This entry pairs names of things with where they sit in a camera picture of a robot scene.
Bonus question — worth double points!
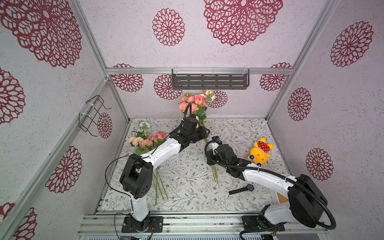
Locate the wooden tray white rim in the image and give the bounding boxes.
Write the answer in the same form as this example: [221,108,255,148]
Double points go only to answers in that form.
[272,192,289,205]

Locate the floral patterned table mat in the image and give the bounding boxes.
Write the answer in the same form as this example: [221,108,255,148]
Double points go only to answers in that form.
[98,119,289,213]

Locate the dark grey wall shelf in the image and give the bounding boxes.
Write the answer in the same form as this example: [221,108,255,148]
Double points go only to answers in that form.
[171,69,250,90]

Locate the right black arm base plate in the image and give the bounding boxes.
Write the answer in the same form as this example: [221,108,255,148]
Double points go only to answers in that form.
[242,215,286,233]

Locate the black wristwatch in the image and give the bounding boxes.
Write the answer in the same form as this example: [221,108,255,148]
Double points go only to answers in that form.
[229,184,255,195]

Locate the pink rose bouquet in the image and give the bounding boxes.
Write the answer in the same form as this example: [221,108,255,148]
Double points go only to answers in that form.
[129,121,169,205]
[178,89,220,184]

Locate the black wire wall rack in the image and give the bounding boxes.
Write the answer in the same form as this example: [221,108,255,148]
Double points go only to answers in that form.
[78,95,111,137]

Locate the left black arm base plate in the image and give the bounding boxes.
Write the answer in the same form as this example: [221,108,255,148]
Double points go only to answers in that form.
[122,215,164,234]

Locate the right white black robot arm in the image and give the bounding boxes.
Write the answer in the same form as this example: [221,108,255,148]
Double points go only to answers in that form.
[204,136,337,239]

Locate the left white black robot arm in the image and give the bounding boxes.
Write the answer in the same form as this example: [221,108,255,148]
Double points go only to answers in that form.
[119,103,210,233]

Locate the yellow plush toy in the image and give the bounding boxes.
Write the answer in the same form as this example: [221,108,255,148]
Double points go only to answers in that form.
[248,138,275,167]

